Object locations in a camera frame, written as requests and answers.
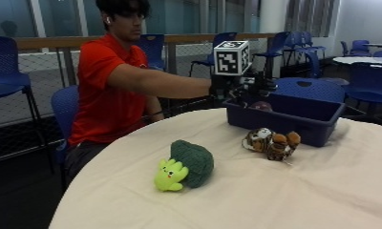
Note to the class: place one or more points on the black wristband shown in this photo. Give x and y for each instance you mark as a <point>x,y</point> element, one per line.
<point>157,113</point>

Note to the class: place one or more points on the white earbud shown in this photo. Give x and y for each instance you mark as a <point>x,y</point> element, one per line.
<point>108,20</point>

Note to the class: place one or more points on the the person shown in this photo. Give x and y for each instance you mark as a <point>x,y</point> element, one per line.
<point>106,105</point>

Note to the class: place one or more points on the dark blue plastic bin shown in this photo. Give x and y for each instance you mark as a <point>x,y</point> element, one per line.
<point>293,122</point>

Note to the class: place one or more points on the white round table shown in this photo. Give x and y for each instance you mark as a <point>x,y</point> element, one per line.
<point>362,60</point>

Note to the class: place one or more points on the green broccoli plush toy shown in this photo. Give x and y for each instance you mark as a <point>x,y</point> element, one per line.
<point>196,162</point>

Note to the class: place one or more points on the grey table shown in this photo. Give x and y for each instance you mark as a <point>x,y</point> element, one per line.
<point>380,45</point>

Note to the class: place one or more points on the tiger plush toy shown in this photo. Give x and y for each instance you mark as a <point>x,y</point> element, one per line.
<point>269,143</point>

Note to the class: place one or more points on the cream tablecloth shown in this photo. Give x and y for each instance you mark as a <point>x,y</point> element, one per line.
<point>250,191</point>

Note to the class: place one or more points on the purple soft toy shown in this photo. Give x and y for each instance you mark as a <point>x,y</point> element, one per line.
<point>262,106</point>

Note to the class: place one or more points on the white marker cube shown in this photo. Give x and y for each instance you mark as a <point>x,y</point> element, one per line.
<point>230,58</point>

